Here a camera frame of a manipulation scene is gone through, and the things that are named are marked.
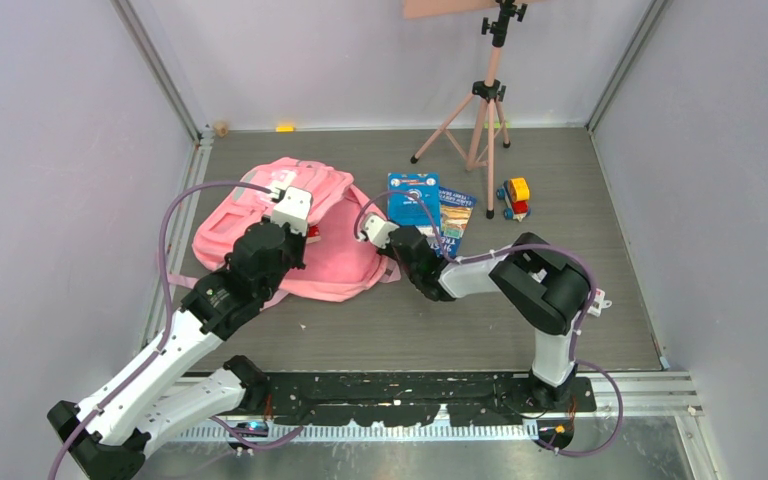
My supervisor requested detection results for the red 156-storey treehouse book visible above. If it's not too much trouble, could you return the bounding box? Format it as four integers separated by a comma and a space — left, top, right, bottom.
306, 225, 321, 244

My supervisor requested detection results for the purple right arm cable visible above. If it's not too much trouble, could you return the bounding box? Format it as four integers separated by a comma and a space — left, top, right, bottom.
354, 190, 624, 460

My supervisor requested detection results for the colourful toy block train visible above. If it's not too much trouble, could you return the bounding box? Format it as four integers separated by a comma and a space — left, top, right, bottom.
496, 177, 531, 222

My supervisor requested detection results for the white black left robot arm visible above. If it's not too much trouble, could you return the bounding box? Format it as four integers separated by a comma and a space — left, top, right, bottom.
47, 186, 313, 479

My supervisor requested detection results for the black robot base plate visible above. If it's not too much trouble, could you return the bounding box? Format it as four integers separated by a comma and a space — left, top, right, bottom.
234, 371, 596, 427

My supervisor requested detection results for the thick worn paperback book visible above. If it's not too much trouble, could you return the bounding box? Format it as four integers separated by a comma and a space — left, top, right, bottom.
387, 172, 441, 237

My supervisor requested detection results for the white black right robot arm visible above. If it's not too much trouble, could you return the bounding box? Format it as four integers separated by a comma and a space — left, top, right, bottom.
359, 214, 596, 411

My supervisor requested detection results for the clear geometry ruler set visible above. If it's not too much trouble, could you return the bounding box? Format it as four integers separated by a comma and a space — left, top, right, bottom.
588, 289, 612, 318

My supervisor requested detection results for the pink tripod stand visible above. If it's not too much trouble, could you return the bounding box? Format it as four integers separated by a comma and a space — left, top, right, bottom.
410, 0, 529, 219

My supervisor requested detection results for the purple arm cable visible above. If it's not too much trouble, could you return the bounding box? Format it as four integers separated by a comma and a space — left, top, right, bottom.
354, 190, 624, 460
46, 180, 306, 480

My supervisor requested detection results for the small wooden block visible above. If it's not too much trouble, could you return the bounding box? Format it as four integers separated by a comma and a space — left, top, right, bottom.
213, 121, 229, 138

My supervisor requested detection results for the pink student backpack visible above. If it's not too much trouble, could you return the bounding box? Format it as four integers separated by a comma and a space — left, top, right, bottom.
191, 157, 400, 308

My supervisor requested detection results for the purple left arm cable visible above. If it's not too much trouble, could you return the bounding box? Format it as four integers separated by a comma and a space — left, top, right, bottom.
46, 180, 306, 480

